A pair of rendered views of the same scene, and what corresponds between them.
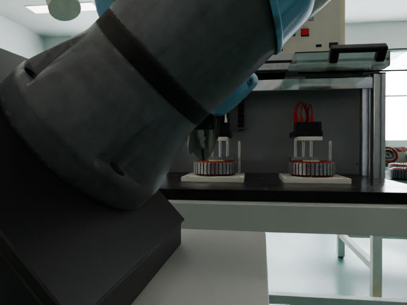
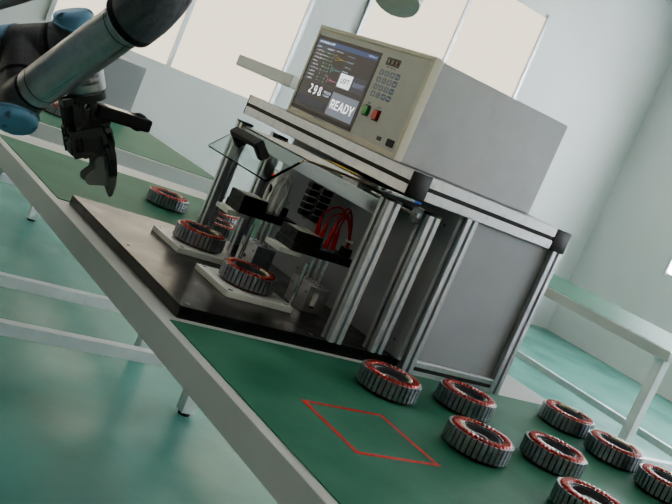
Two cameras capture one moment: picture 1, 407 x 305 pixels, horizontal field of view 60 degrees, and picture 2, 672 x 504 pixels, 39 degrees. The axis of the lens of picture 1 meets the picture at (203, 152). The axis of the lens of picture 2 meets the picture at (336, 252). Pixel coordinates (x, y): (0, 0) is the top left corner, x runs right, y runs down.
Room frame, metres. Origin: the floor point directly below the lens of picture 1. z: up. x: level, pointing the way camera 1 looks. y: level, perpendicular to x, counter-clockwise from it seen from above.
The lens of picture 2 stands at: (-0.26, -1.65, 1.15)
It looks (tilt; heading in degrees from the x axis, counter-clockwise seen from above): 8 degrees down; 46
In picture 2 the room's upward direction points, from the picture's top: 23 degrees clockwise
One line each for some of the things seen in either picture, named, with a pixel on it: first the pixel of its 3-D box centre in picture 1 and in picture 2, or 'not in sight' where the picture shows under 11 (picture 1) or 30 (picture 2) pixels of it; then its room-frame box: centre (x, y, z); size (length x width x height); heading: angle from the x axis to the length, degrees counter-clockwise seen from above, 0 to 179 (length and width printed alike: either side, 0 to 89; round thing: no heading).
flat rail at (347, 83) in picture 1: (261, 85); (304, 167); (0.99, -0.16, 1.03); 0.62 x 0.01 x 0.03; 82
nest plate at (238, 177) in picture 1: (215, 177); (195, 246); (0.91, -0.03, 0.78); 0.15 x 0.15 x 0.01; 82
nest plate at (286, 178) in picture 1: (311, 178); (243, 287); (0.88, -0.27, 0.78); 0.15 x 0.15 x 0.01; 82
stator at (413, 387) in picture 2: not in sight; (389, 381); (0.96, -0.63, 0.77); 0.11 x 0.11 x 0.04
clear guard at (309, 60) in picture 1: (339, 74); (314, 174); (0.88, -0.34, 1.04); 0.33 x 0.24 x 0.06; 172
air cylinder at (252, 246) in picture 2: (220, 166); (255, 254); (1.06, -0.05, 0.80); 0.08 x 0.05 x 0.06; 82
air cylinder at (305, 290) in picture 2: (303, 166); (306, 294); (1.02, -0.29, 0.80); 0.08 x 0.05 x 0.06; 82
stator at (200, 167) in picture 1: (215, 167); (200, 236); (0.91, -0.03, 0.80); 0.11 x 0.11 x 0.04
